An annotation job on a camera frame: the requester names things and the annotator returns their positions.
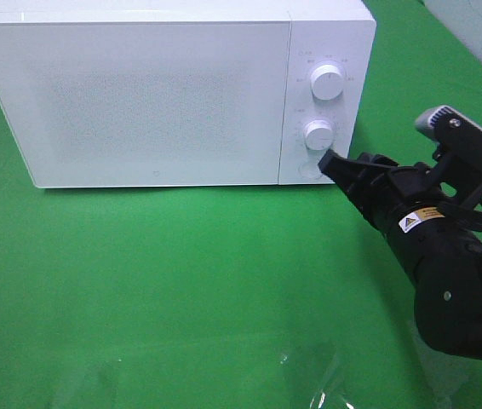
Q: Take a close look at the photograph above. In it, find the clear plastic film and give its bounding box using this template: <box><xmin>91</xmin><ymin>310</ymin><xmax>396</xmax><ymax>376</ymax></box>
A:
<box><xmin>278</xmin><ymin>320</ymin><xmax>474</xmax><ymax>408</ymax></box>

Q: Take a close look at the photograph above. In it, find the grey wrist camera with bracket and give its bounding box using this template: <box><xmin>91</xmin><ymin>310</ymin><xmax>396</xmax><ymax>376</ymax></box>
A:
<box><xmin>415</xmin><ymin>105</ymin><xmax>482</xmax><ymax>210</ymax></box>

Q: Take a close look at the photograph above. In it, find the green table mat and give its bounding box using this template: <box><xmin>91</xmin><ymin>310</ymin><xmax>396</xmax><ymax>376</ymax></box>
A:
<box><xmin>0</xmin><ymin>109</ymin><xmax>482</xmax><ymax>408</ymax></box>

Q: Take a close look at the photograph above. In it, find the white microwave door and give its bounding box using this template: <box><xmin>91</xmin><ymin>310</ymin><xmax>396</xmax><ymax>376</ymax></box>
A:
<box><xmin>0</xmin><ymin>22</ymin><xmax>290</xmax><ymax>188</ymax></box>

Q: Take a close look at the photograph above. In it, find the white microwave oven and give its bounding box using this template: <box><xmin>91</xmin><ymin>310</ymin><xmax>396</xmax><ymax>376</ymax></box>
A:
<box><xmin>0</xmin><ymin>1</ymin><xmax>376</xmax><ymax>188</ymax></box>

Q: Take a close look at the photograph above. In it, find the round door release button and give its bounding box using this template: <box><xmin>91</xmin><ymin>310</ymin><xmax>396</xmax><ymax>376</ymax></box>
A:
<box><xmin>298</xmin><ymin>161</ymin><xmax>323</xmax><ymax>180</ymax></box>

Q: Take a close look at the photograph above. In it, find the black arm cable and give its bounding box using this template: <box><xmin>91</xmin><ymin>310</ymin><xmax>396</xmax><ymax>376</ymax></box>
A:
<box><xmin>436</xmin><ymin>191</ymin><xmax>482</xmax><ymax>239</ymax></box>

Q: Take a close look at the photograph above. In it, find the white microwave knob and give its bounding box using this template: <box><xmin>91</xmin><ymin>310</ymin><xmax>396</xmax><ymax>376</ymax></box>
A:
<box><xmin>310</xmin><ymin>62</ymin><xmax>345</xmax><ymax>101</ymax></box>
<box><xmin>303</xmin><ymin>119</ymin><xmax>335</xmax><ymax>151</ymax></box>

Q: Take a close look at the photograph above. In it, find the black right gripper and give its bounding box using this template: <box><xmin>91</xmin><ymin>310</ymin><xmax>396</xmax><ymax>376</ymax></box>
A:
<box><xmin>318</xmin><ymin>149</ymin><xmax>456</xmax><ymax>237</ymax></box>

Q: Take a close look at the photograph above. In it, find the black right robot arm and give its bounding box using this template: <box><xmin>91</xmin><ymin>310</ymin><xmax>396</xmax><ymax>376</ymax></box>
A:
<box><xmin>318</xmin><ymin>151</ymin><xmax>482</xmax><ymax>360</ymax></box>

